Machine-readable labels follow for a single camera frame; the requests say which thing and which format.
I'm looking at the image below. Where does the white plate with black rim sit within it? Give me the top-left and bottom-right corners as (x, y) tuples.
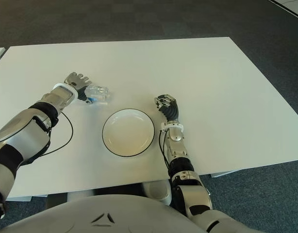
(101, 108), (155, 157)

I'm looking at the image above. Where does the grey robot torso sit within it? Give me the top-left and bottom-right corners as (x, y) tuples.
(0, 193), (209, 233)

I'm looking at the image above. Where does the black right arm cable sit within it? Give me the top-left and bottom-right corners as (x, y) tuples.
(159, 129), (172, 171)

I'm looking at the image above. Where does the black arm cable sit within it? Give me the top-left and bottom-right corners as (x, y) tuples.
(43, 111), (74, 156)
(159, 129), (172, 171)

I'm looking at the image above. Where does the clear bottle with blue cap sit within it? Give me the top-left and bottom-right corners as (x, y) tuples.
(84, 85), (112, 106)

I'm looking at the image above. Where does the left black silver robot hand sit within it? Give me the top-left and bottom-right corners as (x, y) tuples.
(64, 71), (94, 105)

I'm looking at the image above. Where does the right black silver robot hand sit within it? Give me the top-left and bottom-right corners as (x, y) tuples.
(153, 93), (181, 120)

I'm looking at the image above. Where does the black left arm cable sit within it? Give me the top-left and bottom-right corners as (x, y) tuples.
(43, 111), (74, 156)

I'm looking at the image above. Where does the white robot leg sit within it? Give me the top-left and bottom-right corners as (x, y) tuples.
(142, 180), (173, 206)

